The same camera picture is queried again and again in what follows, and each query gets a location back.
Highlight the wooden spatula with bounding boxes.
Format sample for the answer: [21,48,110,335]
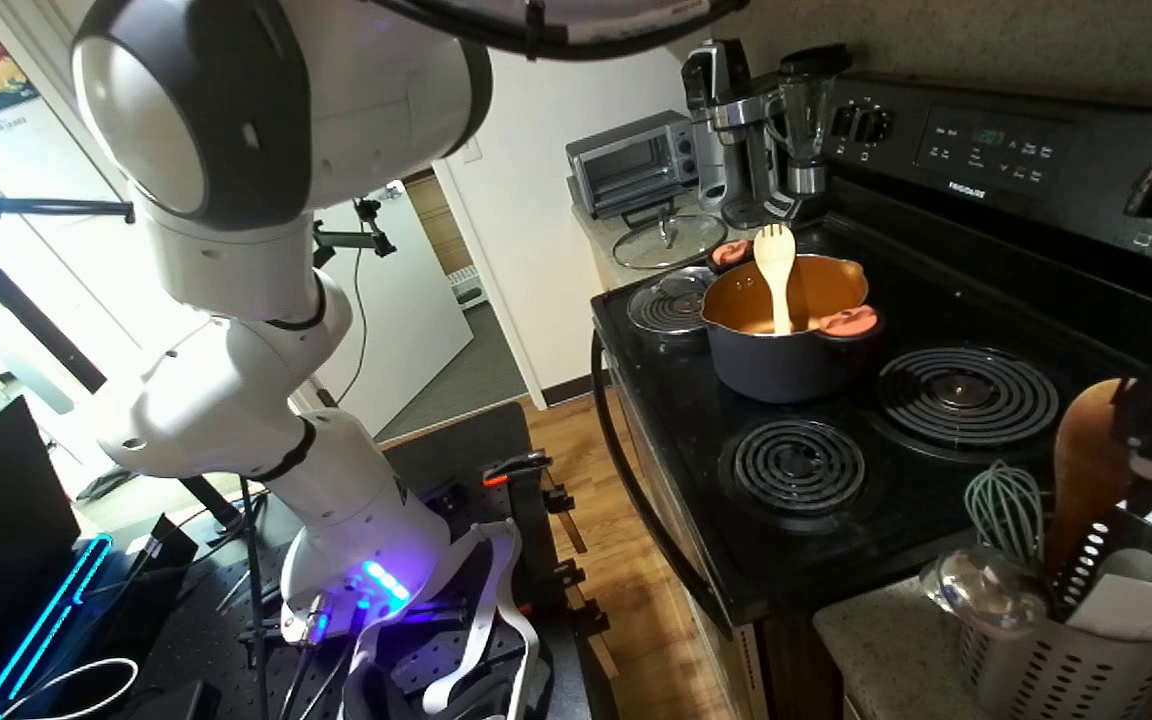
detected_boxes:
[1052,376,1141,577]

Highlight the black electric stove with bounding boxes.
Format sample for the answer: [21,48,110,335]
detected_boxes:
[585,78,1152,720]

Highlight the silver toaster oven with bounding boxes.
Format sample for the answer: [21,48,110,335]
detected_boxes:
[558,110,706,221]

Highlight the black slotted utensil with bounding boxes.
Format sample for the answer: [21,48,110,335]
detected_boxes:
[1043,507,1120,620]

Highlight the clear plastic ladle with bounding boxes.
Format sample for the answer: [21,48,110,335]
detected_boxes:
[916,541,1056,631]

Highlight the grey pot orange interior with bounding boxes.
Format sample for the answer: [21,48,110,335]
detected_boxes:
[699,250,884,408]

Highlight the teal whisk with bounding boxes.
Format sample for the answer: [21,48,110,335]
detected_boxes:
[960,461,1052,564]

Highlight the light wooden spoon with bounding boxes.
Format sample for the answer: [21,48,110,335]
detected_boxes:
[748,221,804,339]

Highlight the black case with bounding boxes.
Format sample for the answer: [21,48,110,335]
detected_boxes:
[0,397,88,720]

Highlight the glass pot lid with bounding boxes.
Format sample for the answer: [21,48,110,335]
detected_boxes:
[623,262,718,346]

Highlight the perforated metal utensil holder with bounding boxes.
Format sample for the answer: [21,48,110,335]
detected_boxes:
[923,572,1152,720]

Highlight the white flat utensil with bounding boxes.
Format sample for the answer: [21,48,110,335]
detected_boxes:
[1063,541,1152,647]

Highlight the steel base blender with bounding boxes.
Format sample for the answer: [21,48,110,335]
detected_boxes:
[675,37,855,231]

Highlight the black tripod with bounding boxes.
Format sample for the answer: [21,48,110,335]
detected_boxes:
[305,192,405,273]

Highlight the white door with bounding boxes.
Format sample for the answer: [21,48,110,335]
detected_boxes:
[310,169,474,445]

